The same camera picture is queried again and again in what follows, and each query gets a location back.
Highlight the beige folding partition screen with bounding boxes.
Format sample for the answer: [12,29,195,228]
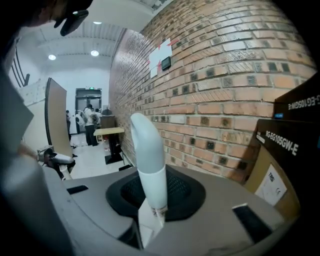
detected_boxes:
[17,77,76,159]

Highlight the dark double door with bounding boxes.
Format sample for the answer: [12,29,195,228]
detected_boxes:
[75,87,103,126]

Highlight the black stair railing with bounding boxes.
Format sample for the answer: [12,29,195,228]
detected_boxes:
[11,47,31,89]

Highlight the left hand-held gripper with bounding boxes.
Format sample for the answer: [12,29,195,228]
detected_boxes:
[36,145,75,180]

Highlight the black box with blue stripe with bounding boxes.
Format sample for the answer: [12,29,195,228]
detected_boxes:
[254,118,320,164]

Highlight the brown cardboard box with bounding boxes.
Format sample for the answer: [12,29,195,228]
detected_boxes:
[243,143,301,216]

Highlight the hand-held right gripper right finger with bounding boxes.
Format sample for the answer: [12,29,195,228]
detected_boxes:
[163,164,207,222]

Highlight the black head-mounted camera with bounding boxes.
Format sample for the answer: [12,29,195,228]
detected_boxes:
[53,9,90,37]

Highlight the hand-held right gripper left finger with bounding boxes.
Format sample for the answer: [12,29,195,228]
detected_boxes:
[105,172,147,221]

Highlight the white paper sheets with red tape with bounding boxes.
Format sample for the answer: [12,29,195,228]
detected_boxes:
[148,37,174,79]

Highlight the brown cabinet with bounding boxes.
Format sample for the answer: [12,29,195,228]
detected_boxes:
[100,115,117,130]

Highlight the person's head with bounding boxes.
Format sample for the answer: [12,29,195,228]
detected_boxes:
[14,0,64,28]

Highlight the small square wooden table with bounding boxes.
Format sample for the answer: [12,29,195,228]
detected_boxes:
[93,126,126,165]

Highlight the large black and white box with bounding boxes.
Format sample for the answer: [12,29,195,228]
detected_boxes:
[273,79,320,124]

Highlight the person's left forearm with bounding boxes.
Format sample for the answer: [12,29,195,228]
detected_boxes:
[16,143,39,161]

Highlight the black wall device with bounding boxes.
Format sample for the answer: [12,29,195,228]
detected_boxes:
[160,56,173,71]

